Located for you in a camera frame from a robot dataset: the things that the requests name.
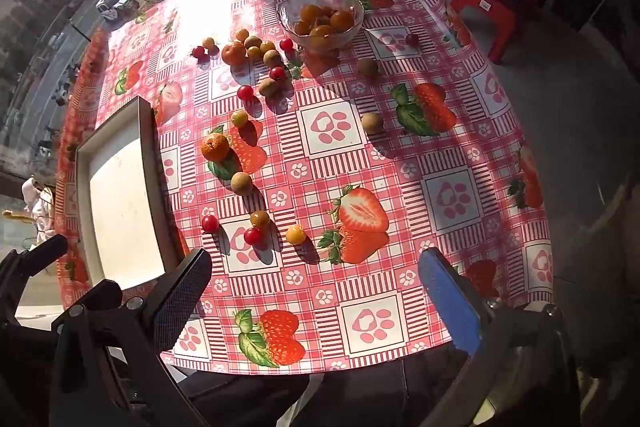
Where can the strawberry printed red tablecloth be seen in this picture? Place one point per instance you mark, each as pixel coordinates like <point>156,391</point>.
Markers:
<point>350,167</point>

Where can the white van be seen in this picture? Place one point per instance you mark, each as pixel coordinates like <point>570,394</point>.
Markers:
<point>111,2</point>

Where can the orange mandarin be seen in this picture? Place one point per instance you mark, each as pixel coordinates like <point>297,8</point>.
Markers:
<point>215,147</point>
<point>234,54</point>

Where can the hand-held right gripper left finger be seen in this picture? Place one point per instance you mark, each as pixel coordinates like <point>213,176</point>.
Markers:
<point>180,292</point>

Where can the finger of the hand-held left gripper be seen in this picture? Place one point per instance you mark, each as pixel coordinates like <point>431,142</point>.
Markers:
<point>37,253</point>

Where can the orange kumquat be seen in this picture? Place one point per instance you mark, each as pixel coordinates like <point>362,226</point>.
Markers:
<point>342,21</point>
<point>310,13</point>
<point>301,28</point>
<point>321,32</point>

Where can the white shallow box lid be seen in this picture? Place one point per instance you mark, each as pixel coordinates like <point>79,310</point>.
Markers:
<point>120,207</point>

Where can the red cherry tomato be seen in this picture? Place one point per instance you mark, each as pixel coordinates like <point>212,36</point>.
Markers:
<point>412,39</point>
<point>198,52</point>
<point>276,73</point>
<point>253,236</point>
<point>245,92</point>
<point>286,45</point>
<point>210,223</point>

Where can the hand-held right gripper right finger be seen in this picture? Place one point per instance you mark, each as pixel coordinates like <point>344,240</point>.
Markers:
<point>450,302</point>

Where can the brown longan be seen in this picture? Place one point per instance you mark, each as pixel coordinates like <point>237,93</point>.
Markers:
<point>372,123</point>
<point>272,58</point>
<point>252,42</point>
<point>241,183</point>
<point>269,87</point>
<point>368,67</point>

